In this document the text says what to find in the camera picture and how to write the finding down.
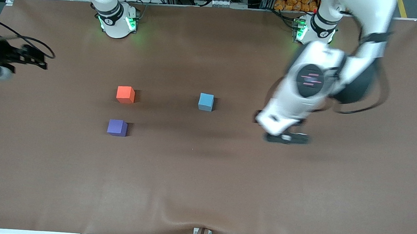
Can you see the purple foam block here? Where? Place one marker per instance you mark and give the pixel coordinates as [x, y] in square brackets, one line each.
[117, 128]

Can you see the orange foam block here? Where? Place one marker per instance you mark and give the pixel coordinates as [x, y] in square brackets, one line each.
[125, 94]

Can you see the brown table cover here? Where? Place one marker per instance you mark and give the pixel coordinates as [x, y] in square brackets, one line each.
[227, 169]

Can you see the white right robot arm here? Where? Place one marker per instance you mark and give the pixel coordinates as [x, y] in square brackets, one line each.
[115, 29]

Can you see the grey base connector box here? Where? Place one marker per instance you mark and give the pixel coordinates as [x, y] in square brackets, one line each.
[297, 26]

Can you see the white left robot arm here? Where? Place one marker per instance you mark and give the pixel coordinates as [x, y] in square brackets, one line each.
[370, 11]

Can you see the blue foam block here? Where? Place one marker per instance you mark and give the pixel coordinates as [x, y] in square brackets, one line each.
[206, 102]

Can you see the orange bag pile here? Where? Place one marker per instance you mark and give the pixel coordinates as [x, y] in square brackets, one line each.
[293, 5]

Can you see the white terminal strip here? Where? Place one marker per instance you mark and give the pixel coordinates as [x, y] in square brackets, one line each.
[216, 2]

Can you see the white corner bracket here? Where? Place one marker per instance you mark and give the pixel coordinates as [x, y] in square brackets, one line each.
[9, 1]

